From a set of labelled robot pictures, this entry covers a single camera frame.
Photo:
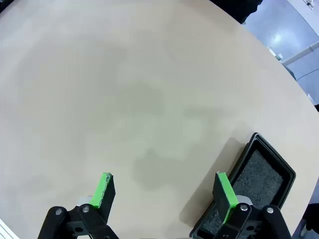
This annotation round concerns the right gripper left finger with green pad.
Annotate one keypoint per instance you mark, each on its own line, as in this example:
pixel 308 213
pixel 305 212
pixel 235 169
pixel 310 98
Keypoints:
pixel 106 199

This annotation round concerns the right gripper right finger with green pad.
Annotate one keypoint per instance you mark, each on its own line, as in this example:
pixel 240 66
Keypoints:
pixel 224 196

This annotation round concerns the dark grey foam pad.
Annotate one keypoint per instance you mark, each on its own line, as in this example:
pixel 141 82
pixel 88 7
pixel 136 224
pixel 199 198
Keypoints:
pixel 259 179

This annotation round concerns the black plastic tray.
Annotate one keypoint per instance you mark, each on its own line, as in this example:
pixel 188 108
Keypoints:
pixel 272 158

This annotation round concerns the person in black t-shirt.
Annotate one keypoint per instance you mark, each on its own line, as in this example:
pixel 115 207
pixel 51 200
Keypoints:
pixel 236 10

